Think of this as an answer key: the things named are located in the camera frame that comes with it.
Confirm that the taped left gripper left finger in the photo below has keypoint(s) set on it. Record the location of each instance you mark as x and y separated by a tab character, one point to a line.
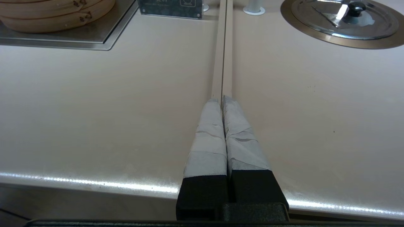
206	148

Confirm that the dark acrylic sign placard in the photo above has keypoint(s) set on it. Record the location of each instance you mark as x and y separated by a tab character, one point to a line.
164	8

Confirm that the left steel pot lid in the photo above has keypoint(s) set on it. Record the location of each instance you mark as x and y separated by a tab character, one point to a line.
303	30

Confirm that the steel hinged pot lid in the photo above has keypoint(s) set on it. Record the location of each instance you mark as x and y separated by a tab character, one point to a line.
315	19

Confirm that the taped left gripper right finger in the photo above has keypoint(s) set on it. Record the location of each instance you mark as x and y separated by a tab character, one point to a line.
243	148

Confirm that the bamboo steamer stack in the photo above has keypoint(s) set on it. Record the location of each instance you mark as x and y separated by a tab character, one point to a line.
47	19

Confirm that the steel inset tray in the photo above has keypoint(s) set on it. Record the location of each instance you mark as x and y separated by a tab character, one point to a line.
94	34

